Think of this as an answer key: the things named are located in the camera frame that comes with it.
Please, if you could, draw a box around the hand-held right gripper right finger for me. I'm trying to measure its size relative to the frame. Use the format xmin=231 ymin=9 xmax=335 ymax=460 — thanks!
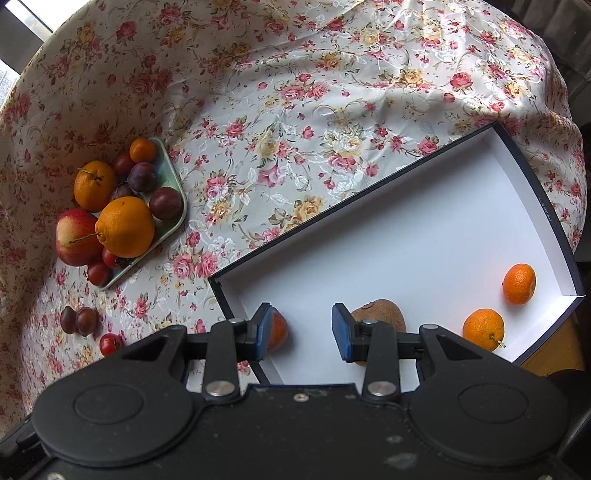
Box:
xmin=331 ymin=303 xmax=495 ymax=401

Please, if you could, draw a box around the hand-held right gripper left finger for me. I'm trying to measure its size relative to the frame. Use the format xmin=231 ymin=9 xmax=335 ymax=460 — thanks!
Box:
xmin=117 ymin=303 xmax=273 ymax=401

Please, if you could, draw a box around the brown kiwi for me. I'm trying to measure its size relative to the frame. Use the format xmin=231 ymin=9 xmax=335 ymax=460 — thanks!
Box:
xmin=349 ymin=298 xmax=407 ymax=366

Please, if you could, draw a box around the dark shallow box white inside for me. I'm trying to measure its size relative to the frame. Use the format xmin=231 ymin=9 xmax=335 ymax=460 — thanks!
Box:
xmin=208 ymin=121 xmax=585 ymax=386

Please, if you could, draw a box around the small mandarin with stem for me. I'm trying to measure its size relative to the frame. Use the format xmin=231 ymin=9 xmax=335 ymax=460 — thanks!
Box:
xmin=462 ymin=308 xmax=506 ymax=353

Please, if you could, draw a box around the pale green tray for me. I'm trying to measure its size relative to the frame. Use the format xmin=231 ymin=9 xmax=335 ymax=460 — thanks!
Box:
xmin=95 ymin=137 xmax=187 ymax=291

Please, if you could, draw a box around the large necked orange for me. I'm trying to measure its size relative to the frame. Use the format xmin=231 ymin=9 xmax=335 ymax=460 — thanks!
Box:
xmin=74 ymin=160 xmax=117 ymax=210
xmin=95 ymin=196 xmax=156 ymax=258

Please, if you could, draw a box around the purple plum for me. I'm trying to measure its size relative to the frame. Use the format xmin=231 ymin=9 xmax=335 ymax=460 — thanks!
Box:
xmin=127 ymin=161 xmax=157 ymax=193

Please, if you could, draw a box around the red apple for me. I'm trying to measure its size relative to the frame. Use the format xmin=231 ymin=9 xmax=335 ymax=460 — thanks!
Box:
xmin=55 ymin=208 xmax=105 ymax=267

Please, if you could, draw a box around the floral tablecloth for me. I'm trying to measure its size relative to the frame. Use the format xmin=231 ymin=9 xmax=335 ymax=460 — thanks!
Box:
xmin=0 ymin=0 xmax=583 ymax=430

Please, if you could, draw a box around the dark bulky object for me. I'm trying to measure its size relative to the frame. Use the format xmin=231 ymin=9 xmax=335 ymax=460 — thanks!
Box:
xmin=549 ymin=369 xmax=591 ymax=462

